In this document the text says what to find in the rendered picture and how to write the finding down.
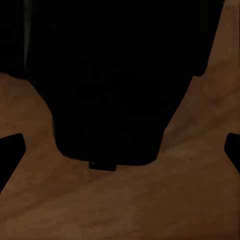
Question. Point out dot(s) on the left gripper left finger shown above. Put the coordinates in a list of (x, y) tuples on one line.
[(12, 149)]

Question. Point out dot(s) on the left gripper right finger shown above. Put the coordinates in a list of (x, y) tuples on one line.
[(232, 149)]

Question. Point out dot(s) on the digital camera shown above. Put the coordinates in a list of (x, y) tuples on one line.
[(112, 72)]

